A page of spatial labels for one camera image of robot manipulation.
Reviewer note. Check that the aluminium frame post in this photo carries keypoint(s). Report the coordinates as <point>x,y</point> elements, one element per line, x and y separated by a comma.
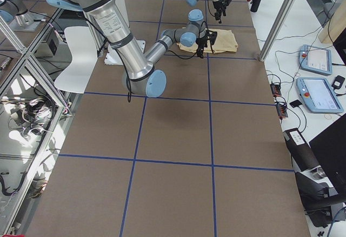
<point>275,29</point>

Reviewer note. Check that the far blue teach pendant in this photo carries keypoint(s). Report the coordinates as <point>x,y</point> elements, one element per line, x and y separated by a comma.
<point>315,59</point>

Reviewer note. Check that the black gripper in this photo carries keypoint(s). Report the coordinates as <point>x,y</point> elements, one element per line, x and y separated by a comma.
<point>202,41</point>
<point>218,6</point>

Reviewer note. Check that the black monitor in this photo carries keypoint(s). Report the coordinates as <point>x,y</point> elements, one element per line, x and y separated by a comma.
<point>329,149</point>

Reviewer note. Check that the cream long-sleeve printed t-shirt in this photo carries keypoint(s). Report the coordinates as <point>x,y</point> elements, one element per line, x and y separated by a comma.
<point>225,42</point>

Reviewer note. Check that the black power adapter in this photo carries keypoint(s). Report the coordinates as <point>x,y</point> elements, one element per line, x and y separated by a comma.
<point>338,82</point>

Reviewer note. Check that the blue teach pendant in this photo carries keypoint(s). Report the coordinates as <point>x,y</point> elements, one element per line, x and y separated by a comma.
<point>315,59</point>
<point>318,96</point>

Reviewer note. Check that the orange black usb hub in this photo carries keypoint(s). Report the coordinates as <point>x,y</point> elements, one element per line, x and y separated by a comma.
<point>275,89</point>
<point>281,110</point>

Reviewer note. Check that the white plastic chair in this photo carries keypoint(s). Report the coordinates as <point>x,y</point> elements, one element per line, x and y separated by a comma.
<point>75,77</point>

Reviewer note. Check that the near blue teach pendant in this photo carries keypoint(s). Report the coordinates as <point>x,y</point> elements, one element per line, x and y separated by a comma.
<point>318,96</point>

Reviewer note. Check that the aluminium frame rack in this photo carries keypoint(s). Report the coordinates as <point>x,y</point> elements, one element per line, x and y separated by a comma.
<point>35,114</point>

